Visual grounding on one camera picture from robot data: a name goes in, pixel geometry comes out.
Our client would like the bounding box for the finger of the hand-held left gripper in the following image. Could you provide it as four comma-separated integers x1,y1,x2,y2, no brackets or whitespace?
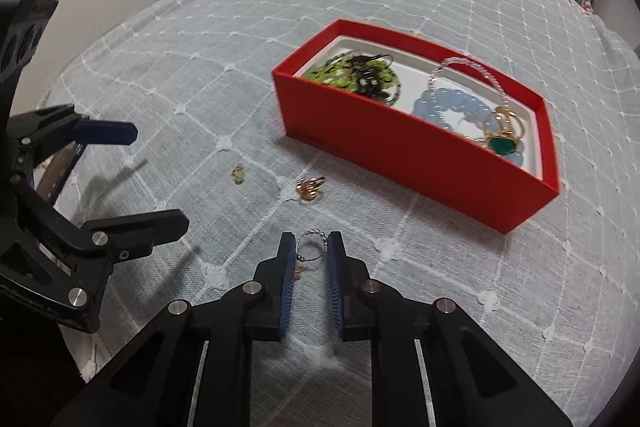
0,169,191,334
10,104,139,198

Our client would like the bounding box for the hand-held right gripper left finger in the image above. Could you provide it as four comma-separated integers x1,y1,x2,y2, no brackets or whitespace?
50,232,296,427

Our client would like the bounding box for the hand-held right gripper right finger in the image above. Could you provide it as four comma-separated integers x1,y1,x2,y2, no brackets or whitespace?
325,231,576,427

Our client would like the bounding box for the silver beaded ring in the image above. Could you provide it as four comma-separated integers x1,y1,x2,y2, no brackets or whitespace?
295,228,328,264

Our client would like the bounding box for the red box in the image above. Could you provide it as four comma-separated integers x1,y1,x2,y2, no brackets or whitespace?
271,19,562,235

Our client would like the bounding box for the green bead bracelet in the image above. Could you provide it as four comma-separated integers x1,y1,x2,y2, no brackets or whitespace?
305,50,403,108

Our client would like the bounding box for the gold ring with green stone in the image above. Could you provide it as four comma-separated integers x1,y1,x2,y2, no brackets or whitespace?
486,131,525,158

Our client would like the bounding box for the blue bead bracelet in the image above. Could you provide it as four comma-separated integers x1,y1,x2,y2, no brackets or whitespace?
412,88,526,172

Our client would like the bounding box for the thin gold ring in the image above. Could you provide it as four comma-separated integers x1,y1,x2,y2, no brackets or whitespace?
484,105,527,142

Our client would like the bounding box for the clear bead bracelet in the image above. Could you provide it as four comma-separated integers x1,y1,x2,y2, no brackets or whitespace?
427,57,511,118

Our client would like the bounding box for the rose gold ring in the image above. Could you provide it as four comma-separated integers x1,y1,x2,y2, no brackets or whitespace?
296,176,328,202

